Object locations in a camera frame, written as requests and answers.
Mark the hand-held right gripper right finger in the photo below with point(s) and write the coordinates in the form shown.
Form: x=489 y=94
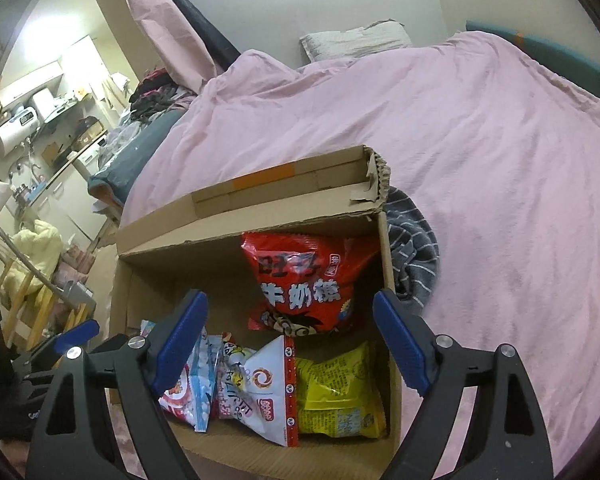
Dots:
x=400 y=345

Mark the wooden rack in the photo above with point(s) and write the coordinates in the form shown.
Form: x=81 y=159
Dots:
x=35 y=310

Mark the white kitchen base cabinets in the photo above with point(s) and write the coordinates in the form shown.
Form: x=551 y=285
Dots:
x=65 y=200

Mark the grey striped cloth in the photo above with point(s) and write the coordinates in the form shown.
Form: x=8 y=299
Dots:
x=415 y=250

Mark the brown cardboard box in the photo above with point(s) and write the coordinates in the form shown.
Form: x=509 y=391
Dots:
x=180 y=280

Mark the white wall cabinet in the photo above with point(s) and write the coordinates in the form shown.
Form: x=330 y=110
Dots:
x=30 y=80

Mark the red snack bag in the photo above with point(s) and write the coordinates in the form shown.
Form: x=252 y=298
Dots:
x=305 y=280

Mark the pink blanket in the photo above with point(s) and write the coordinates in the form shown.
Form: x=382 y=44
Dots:
x=505 y=185

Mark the white water heater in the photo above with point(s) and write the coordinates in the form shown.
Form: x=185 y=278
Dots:
x=15 y=132

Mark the grey pillow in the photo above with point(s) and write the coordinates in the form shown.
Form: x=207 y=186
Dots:
x=355 y=40

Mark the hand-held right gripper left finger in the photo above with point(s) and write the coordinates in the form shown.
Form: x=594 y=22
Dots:
x=180 y=340

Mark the pink white snack packet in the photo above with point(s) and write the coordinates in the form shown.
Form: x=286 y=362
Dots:
x=195 y=385

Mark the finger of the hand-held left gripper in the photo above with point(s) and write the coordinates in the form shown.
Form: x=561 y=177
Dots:
x=105 y=350
x=77 y=332

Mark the yellow snack packet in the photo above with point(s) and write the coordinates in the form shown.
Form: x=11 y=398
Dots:
x=335 y=390

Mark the pink hanging sheet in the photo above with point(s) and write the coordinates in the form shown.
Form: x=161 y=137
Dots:
x=165 y=25

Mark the pile of dark clothes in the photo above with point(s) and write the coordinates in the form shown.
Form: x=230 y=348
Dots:
x=155 y=92

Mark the teal bolster cushion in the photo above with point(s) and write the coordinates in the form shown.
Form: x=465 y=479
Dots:
x=555 y=52

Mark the pale yellow blanket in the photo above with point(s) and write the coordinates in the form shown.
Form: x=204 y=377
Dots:
x=35 y=250

